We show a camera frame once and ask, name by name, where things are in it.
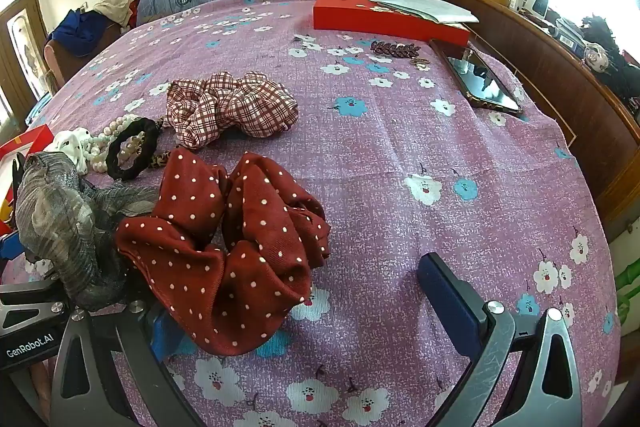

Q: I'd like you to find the white cherry print scrunchie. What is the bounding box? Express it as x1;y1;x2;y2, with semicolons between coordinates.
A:
44;130;94;174

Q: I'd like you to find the purple floral bedsheet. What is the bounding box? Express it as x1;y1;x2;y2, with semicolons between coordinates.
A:
25;0;622;427

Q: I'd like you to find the red box tray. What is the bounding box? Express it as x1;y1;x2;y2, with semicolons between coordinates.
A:
0;124;55;238

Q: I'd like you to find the blue clothes pile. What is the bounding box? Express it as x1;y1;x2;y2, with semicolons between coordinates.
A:
48;9;123;56

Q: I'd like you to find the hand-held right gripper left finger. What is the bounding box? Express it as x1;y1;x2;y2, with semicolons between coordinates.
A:
49;300;207;427

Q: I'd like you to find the red plaid scrunchie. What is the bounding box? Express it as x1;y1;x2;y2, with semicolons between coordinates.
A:
164;72;300;150

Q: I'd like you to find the black haired doll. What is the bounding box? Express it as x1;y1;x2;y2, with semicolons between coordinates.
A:
580;14;640;104

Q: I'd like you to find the black hair tie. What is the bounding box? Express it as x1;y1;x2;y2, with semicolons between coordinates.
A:
105;117;162;182

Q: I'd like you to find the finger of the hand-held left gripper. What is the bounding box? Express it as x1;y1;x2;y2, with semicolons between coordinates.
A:
0;232;25;261

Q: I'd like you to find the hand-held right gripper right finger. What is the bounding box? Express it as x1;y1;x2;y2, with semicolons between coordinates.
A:
417;251;584;427

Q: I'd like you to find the fur hair clip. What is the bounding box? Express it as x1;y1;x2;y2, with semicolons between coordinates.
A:
14;153;160;311

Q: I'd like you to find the pale bead bracelet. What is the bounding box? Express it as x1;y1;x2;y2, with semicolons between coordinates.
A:
96;114;146;148

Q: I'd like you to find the brown leaf hair clip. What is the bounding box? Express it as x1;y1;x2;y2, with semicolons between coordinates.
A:
370;40;421;58

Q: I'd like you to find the wooden headboard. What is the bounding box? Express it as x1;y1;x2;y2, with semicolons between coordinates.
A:
433;0;640;223

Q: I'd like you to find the red box lid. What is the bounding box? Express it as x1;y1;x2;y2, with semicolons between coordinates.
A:
312;0;471;48

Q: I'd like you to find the black smartphone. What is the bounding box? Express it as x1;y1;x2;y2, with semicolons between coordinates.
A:
429;39;525;116

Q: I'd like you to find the beige garment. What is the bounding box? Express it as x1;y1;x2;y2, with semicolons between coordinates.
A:
93;0;146;28

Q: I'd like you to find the red polka dot scrunchie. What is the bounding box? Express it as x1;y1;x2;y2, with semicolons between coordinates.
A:
115;149;333;357

